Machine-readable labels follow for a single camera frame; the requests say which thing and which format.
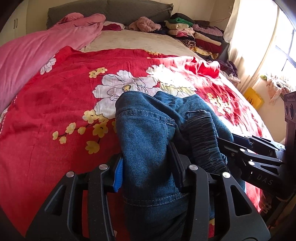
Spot red floral bed sheet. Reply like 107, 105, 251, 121
1, 47, 271, 235

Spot cream wardrobe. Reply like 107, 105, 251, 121
0, 0, 29, 46

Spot beige bed cover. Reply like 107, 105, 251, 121
80, 30, 200, 59

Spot yellow box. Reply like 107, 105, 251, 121
243, 88, 264, 110

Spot cream curtain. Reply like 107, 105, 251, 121
224, 0, 280, 94

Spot pink blanket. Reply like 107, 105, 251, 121
1, 13, 106, 111

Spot pink fuzzy garment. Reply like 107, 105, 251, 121
128, 16, 161, 33

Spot dark grey headboard cushion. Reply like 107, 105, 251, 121
47, 0, 174, 29

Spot blue denim lace-trimmed pants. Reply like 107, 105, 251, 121
115, 91, 245, 240

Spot pile of folded clothes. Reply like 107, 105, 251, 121
157, 13, 240, 86

